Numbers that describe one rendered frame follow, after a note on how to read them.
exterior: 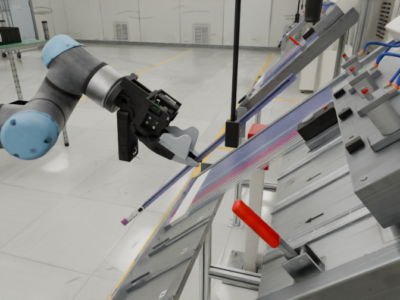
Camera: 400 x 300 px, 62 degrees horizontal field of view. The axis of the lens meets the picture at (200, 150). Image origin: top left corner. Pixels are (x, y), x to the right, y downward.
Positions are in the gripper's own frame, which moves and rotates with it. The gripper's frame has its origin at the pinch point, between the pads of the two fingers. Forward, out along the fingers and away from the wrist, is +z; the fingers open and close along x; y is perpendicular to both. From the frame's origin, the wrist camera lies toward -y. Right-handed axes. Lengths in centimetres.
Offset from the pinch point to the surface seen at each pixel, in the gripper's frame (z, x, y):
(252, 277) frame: 44, 39, -50
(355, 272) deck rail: 16.3, -31.8, 20.5
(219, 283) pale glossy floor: 47, 62, -86
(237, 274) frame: 40, 39, -53
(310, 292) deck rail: 15.2, -32.1, 16.2
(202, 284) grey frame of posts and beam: 33, 38, -67
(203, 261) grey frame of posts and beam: 27, 39, -58
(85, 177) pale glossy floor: -58, 136, -154
